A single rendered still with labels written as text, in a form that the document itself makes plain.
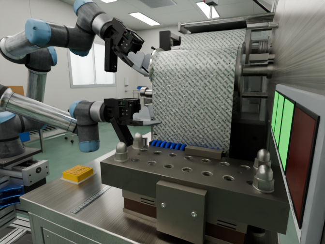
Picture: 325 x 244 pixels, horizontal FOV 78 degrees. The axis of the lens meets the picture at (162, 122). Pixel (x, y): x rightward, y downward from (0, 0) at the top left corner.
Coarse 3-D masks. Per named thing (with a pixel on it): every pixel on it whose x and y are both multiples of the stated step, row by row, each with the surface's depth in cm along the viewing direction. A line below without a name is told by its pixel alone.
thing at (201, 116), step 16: (160, 96) 60; (176, 96) 58; (192, 96) 56; (208, 96) 54; (224, 96) 53; (160, 112) 62; (176, 112) 59; (192, 112) 57; (208, 112) 55; (224, 112) 53; (160, 128) 63; (176, 128) 60; (192, 128) 58; (208, 128) 56; (224, 128) 54; (192, 144) 59; (208, 144) 57; (224, 144) 55
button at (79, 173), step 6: (72, 168) 69; (78, 168) 69; (84, 168) 69; (90, 168) 69; (66, 174) 66; (72, 174) 65; (78, 174) 65; (84, 174) 66; (90, 174) 69; (72, 180) 65; (78, 180) 64
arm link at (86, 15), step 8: (80, 0) 68; (88, 0) 68; (80, 8) 67; (88, 8) 67; (96, 8) 67; (80, 16) 68; (88, 16) 67; (96, 16) 66; (80, 24) 70; (88, 24) 68
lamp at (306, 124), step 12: (300, 120) 11; (312, 120) 9; (300, 132) 11; (312, 132) 9; (300, 144) 11; (300, 156) 11; (288, 168) 14; (300, 168) 10; (288, 180) 13; (300, 180) 10; (300, 192) 10; (300, 204) 10
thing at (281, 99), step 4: (280, 96) 22; (280, 100) 22; (280, 104) 22; (280, 108) 21; (280, 112) 21; (280, 116) 21; (276, 120) 24; (280, 120) 20; (276, 124) 23; (280, 124) 20; (276, 128) 23; (276, 132) 23; (276, 136) 22; (276, 140) 22
